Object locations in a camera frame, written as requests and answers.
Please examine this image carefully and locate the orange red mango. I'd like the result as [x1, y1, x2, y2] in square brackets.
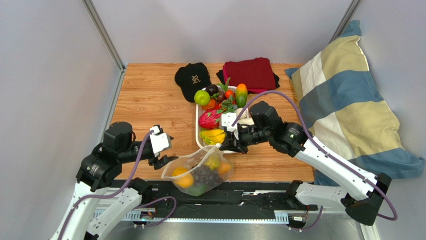
[216, 162, 233, 176]

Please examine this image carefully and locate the yellow orange mango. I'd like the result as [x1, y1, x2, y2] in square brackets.
[172, 167, 195, 189]

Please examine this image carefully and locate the dark purple grape bunch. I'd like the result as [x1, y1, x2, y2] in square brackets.
[192, 165, 224, 188]

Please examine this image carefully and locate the clear dotted zip bag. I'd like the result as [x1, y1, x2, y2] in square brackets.
[161, 145, 234, 197]

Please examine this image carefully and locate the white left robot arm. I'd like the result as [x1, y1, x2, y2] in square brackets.
[52, 122, 177, 240]

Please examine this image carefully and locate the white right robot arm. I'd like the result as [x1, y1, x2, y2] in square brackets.
[220, 101, 392, 226]

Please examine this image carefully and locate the yellow banana bunch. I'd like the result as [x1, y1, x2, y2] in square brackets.
[199, 129, 227, 145]

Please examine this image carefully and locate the white garlic bulb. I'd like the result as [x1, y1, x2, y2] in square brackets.
[234, 108, 250, 120]

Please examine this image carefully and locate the yellow green star fruit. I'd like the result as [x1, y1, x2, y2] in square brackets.
[204, 155, 222, 171]

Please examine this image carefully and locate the white perforated fruit basket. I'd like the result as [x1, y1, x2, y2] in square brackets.
[194, 83, 242, 148]

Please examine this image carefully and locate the pink dragon fruit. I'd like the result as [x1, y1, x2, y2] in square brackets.
[198, 109, 224, 130]

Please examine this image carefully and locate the papaya orange green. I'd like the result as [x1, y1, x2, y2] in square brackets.
[235, 83, 248, 108]

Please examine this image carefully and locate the green apple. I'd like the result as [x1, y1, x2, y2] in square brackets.
[187, 185, 209, 197]

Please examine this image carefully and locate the dark purple mangosteen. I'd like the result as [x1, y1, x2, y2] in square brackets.
[205, 84, 220, 97]

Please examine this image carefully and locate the dark red folded cloth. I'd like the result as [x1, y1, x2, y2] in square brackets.
[216, 57, 281, 94]

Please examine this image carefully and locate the black baseball cap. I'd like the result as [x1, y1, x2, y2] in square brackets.
[174, 62, 212, 103]

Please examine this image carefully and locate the blue yellow checked pillow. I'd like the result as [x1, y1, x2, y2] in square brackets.
[286, 20, 426, 180]

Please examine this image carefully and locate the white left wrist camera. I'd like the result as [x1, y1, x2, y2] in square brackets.
[149, 125, 172, 157]

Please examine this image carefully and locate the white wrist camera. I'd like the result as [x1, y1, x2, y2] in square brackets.
[149, 125, 172, 157]
[220, 112, 239, 140]

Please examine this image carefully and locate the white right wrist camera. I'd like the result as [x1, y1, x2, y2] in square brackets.
[220, 112, 239, 140]

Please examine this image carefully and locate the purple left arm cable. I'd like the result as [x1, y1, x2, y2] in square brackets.
[56, 130, 178, 240]

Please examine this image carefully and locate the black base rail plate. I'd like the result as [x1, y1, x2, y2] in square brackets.
[109, 179, 319, 221]

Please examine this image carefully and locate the aluminium frame post left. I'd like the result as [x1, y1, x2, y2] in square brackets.
[82, 0, 126, 73]

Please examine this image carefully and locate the aluminium frame post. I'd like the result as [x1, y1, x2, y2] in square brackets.
[82, 0, 126, 73]
[330, 0, 363, 43]

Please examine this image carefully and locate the aluminium frame post right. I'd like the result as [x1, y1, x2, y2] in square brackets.
[330, 0, 363, 43]

